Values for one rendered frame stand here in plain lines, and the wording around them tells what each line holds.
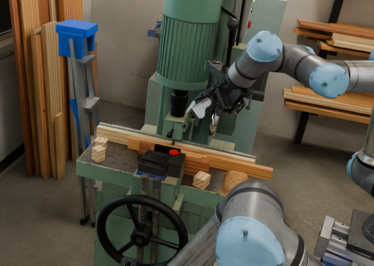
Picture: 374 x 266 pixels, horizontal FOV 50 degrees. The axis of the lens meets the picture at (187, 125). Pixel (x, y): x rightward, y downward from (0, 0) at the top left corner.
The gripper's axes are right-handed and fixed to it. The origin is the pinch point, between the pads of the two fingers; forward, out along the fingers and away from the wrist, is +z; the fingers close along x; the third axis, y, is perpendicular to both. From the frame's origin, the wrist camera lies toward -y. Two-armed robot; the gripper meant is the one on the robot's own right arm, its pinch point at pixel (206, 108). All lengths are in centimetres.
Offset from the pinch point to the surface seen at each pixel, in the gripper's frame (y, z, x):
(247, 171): 16.3, 19.6, 20.3
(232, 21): -15.7, -22.1, 4.2
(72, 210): -21, 156, -15
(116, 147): -7.7, 37.8, -18.2
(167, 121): -5.6, 16.8, -5.7
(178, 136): -0.4, 19.0, -2.1
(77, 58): -71, 67, -15
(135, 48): -168, 186, 76
